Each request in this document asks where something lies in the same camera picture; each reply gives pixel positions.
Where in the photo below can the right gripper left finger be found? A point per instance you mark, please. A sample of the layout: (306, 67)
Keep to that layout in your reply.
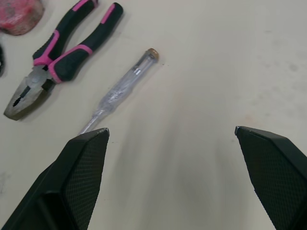
(72, 182)

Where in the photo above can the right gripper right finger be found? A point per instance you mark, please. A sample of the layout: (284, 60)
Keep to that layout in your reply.
(275, 177)

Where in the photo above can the pink and black pliers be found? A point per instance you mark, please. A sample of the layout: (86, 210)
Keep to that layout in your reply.
(64, 55)

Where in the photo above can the black tool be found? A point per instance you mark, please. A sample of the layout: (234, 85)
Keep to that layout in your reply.
(1, 60)

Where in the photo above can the clear test screwdriver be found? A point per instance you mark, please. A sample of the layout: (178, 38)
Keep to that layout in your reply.
(124, 86)

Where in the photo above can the red mesh pouch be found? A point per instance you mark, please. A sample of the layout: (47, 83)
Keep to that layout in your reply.
(19, 14)

